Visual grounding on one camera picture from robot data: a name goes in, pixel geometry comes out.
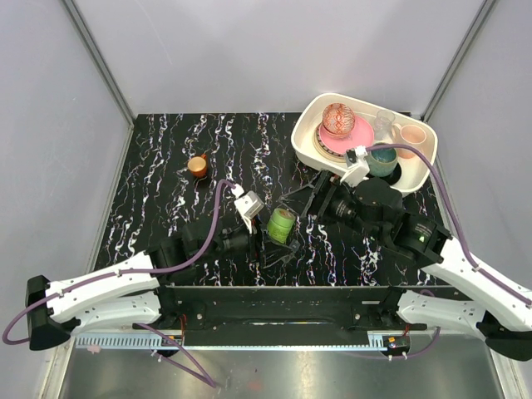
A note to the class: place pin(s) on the clear glass cup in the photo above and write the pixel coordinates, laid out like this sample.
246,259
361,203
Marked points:
383,126

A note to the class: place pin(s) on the teal ceramic mug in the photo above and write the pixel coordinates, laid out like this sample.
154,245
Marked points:
382,162

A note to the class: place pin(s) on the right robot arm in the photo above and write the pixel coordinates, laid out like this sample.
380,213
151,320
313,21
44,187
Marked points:
496,310

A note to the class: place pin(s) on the black saucer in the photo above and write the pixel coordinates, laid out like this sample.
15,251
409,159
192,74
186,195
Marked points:
395,175

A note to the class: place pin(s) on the pink mug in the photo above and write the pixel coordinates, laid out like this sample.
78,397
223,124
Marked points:
411,135

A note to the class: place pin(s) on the pink plate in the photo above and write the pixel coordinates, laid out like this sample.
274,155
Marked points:
345,137

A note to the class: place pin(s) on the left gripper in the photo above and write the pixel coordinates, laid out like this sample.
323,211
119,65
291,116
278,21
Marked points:
255,240

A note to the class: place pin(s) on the cream striped plate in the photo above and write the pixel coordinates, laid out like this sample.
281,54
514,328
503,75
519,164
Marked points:
323,150

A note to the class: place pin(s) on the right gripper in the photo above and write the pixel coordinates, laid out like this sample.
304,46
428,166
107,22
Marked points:
316,200

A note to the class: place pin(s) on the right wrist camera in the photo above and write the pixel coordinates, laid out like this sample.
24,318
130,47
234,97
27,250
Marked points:
357,166

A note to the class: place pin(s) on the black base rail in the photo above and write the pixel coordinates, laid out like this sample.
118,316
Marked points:
359,308

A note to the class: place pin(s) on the small orange cup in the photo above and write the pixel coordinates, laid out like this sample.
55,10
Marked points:
198,166

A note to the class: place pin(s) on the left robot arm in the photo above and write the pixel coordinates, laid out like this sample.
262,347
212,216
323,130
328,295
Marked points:
129,292

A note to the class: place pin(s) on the green pill bottle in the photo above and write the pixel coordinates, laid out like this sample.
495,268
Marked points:
280,225

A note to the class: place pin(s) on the white rectangular tub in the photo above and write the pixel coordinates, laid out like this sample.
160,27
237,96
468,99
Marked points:
414,170

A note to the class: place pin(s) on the patterned red bowl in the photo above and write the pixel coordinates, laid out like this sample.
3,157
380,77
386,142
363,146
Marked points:
338,120

